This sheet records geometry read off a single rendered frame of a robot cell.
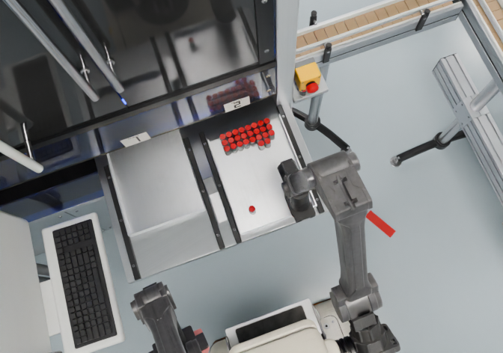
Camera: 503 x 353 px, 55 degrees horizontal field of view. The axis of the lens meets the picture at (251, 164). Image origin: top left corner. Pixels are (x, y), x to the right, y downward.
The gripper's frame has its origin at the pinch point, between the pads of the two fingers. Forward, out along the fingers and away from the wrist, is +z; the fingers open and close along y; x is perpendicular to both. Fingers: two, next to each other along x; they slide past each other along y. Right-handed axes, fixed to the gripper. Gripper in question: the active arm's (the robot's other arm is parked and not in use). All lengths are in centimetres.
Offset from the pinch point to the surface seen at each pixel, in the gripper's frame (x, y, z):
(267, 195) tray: 7.7, 10.2, 1.4
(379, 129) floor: -65, 58, 83
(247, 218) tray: 16.4, 5.6, 2.1
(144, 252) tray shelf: 52, 7, 2
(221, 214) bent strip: 24.1, 9.6, 1.4
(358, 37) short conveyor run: -41, 50, -10
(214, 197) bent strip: 24.4, 15.8, 0.3
